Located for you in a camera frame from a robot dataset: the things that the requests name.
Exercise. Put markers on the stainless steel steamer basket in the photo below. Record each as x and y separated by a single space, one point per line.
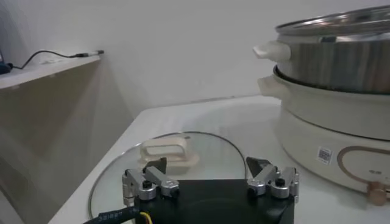
335 67

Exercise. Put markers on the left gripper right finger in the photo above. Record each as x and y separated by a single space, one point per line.
265 179

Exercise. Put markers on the black adapter plug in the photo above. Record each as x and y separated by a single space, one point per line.
91 53

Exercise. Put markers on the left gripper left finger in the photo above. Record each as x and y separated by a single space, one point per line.
166 185

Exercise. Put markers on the blue computer mouse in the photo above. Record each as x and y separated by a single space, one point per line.
4 67

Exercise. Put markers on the glass pot lid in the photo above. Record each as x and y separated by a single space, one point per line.
213 155

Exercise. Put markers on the white side desk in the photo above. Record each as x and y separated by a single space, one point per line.
36 71

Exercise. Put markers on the white electric cooker base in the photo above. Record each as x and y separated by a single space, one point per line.
304 128

